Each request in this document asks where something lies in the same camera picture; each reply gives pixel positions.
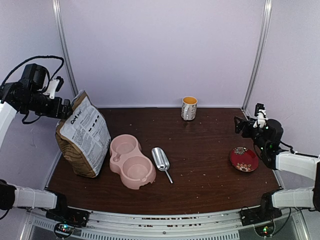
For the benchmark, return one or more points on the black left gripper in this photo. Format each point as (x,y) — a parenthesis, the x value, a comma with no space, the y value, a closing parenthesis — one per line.
(55,112)

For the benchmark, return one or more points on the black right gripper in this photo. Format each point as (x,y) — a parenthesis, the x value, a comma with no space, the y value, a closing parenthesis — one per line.
(248,124)

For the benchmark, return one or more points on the brown pet food bag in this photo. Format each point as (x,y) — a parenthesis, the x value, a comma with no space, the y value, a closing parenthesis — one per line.
(84,138)

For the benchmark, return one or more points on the pink double pet bowl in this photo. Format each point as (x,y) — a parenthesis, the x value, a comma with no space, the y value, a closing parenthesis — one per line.
(126,159)

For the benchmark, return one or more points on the silver metal scoop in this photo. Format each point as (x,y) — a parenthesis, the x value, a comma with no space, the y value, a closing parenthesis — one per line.
(161,161)

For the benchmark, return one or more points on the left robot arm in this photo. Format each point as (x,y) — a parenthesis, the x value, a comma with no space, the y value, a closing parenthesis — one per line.
(24,96)

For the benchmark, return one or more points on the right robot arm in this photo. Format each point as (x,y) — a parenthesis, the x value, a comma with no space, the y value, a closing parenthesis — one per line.
(278,156)

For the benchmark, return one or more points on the red floral saucer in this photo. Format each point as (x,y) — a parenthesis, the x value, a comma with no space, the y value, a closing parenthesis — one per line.
(244,159)

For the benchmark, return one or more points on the floral ceramic mug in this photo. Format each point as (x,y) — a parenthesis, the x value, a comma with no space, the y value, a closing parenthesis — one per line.
(189,108)

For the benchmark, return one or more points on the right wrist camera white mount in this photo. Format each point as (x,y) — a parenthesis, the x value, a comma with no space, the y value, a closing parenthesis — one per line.
(261,116)

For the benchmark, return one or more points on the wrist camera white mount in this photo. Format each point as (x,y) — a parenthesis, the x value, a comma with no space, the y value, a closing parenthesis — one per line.
(261,116)
(53,87)

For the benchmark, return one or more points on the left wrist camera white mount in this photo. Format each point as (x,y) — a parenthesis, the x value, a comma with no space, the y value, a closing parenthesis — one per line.
(53,87)

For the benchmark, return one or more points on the right aluminium frame post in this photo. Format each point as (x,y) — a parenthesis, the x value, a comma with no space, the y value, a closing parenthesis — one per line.
(263,35)

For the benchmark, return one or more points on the aluminium frame post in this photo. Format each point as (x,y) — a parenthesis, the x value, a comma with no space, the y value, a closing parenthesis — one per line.
(64,47)
(263,35)

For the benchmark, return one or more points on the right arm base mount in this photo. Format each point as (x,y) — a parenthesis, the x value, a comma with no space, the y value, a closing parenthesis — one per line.
(260,217)

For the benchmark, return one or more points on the front aluminium rail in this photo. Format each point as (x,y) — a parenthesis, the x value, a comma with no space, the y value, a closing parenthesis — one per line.
(223,225)

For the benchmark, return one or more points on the left aluminium frame post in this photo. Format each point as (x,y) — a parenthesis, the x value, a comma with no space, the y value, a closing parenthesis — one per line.
(64,47)

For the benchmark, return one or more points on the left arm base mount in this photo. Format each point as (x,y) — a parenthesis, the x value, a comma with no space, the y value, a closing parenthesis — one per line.
(67,223)

